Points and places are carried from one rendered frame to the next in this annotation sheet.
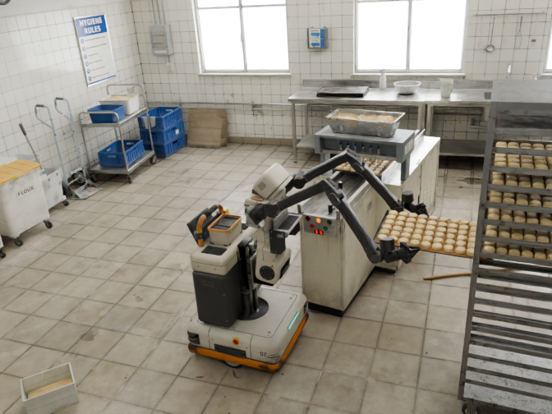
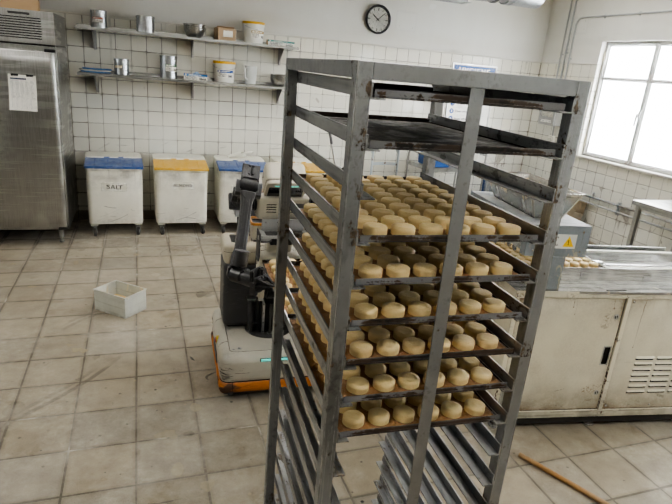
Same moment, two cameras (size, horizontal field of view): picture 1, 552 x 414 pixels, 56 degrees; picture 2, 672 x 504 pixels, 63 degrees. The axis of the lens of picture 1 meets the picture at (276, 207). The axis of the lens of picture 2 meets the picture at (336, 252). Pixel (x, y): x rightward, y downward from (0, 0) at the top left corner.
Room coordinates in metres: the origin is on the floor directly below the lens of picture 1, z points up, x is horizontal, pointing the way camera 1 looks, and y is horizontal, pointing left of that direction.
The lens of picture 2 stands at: (1.29, -2.27, 1.80)
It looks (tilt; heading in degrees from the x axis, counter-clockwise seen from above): 18 degrees down; 49
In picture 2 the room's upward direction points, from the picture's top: 5 degrees clockwise
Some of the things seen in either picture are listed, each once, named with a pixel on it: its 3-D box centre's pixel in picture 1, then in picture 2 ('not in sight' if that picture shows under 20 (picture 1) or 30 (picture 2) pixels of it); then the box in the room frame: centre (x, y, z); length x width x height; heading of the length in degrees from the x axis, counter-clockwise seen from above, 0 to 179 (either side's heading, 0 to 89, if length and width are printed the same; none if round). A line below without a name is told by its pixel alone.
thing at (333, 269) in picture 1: (340, 242); not in sight; (3.53, -0.48, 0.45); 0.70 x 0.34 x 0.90; 150
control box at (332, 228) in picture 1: (319, 224); not in sight; (3.22, -0.29, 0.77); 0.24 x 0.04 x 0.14; 60
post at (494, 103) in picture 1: (475, 269); (277, 336); (2.21, -0.97, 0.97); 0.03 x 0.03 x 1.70; 66
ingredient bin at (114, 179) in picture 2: not in sight; (115, 193); (3.17, 3.45, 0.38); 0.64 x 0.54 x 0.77; 72
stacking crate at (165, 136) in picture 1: (162, 131); not in sight; (7.55, 1.61, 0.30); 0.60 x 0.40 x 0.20; 159
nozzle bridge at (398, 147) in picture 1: (364, 153); (519, 236); (3.97, -0.73, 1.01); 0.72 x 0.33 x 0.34; 60
